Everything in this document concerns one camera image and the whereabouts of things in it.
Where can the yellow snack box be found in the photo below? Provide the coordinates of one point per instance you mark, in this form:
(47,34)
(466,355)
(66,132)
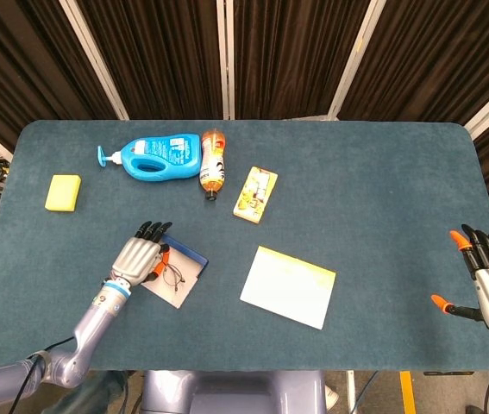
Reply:
(255,194)

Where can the orange drink bottle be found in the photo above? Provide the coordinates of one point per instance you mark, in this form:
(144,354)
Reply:
(213,168)

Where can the blue jeans leg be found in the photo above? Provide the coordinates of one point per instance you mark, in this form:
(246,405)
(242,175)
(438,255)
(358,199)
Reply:
(106,388)

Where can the yellow sponge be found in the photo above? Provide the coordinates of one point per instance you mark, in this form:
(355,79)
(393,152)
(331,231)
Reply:
(63,193)

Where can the metal frame eyeglasses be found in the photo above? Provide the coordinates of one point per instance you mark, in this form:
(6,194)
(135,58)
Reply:
(171,274)

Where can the blue card package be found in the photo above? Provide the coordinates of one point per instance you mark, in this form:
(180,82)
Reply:
(192,271)

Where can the grey robot torso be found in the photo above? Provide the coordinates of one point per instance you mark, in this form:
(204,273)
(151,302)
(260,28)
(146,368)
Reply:
(235,392)

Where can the dark brown curtain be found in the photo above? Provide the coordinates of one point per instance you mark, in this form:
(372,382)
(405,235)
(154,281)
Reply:
(162,52)

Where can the teal table cloth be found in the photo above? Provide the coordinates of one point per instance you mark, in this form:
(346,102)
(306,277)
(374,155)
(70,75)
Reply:
(356,215)

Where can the white shoe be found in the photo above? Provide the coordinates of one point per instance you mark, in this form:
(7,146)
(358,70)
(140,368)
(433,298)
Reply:
(331,397)

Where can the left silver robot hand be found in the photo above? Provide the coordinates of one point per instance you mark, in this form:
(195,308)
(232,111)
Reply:
(136,259)

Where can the yellow and white book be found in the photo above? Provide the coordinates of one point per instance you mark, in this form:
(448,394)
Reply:
(287,289)

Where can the white table leg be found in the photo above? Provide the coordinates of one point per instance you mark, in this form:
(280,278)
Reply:
(352,392)

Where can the blue pump detergent bottle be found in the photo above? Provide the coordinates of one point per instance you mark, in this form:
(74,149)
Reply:
(162,151)

